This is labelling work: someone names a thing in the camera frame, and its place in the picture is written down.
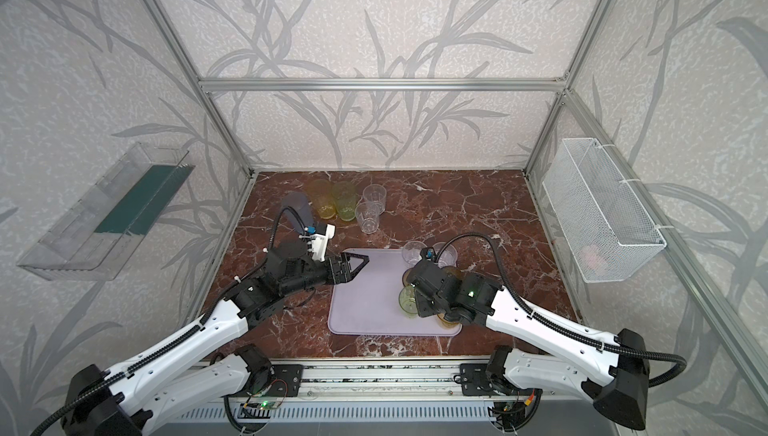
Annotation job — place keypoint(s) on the white wire basket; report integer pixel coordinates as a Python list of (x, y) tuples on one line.
[(595, 204)]

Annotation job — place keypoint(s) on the lilac plastic tray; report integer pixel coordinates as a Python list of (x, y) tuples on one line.
[(370, 304)]

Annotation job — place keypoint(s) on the clear plastic wall shelf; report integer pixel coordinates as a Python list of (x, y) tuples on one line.
[(95, 238)]

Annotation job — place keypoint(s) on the green cup back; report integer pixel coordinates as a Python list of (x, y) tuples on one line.
[(407, 301)]

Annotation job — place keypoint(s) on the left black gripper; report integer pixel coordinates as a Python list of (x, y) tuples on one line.
[(338, 268)]

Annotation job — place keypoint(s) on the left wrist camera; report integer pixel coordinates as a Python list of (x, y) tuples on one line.
[(317, 239)]

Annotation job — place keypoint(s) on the clear cup back row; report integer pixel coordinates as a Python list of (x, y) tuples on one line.
[(375, 194)]

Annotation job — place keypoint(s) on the olive green textured cup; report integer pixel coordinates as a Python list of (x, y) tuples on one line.
[(407, 278)]

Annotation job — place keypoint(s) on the light green plastic cup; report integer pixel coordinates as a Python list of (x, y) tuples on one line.
[(345, 196)]

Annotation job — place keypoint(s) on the yellow plastic cup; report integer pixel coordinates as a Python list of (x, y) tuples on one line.
[(319, 192)]

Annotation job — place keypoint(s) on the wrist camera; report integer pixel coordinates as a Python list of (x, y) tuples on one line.
[(317, 239), (428, 254)]

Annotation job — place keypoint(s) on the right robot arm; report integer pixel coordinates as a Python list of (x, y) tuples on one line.
[(613, 371)]

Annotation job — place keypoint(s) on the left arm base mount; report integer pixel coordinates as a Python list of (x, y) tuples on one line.
[(281, 380)]

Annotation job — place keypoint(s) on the pink object in basket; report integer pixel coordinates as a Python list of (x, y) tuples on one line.
[(592, 258)]

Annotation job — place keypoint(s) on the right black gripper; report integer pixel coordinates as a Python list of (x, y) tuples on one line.
[(417, 290)]

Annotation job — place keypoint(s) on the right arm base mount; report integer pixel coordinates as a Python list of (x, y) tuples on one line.
[(476, 380)]

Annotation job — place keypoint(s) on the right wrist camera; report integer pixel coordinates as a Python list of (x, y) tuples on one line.
[(428, 254)]

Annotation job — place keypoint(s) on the grey-blue plastic cup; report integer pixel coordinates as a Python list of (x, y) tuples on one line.
[(301, 215)]

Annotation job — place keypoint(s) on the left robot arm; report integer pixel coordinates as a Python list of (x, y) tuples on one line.
[(141, 394)]

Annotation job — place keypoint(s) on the amber faceted cup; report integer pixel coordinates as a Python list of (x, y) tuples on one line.
[(448, 322)]

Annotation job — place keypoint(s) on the clear faceted cup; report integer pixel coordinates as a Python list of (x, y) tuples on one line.
[(449, 256)]

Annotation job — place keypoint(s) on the small circuit board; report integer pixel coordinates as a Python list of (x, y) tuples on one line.
[(260, 410)]

